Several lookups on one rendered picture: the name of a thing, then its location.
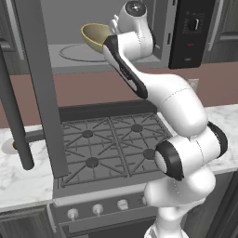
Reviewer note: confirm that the microwave glass turntable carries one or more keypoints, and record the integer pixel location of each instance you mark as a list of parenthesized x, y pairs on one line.
[(74, 53)]

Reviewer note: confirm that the small white plate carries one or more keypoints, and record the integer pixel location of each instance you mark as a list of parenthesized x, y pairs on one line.
[(6, 146)]

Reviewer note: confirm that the brown kiwi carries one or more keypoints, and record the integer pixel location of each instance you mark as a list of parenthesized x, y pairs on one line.
[(14, 144)]

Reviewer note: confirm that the grey microwave oven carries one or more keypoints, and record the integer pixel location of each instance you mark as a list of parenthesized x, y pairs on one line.
[(193, 12)]

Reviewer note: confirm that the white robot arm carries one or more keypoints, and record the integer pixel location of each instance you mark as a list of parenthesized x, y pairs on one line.
[(182, 105)]

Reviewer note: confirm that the grey oven door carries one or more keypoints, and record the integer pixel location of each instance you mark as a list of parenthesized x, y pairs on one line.
[(102, 232)]

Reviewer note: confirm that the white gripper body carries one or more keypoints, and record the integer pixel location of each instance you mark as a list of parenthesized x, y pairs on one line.
[(114, 24)]

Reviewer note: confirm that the microwave start button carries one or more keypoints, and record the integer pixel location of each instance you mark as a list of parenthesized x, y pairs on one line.
[(187, 59)]

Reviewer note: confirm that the yellow-green bowl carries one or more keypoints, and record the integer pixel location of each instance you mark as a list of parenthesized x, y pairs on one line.
[(94, 36)]

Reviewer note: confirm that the dark grey wall cupboard door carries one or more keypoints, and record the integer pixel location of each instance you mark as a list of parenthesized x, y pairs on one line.
[(7, 28), (227, 31)]

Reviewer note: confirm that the grey gas hob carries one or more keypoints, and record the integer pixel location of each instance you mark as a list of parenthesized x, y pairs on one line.
[(105, 142)]

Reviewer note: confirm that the white wall socket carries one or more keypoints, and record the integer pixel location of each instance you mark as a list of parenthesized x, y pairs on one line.
[(194, 85)]

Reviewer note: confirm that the dark grey base cupboard door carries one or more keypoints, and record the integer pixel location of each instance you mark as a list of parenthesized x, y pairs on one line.
[(220, 210), (24, 224)]

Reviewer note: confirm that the white hob knob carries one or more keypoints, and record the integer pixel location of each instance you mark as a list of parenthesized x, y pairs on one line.
[(72, 214), (122, 204), (144, 200), (97, 209)]

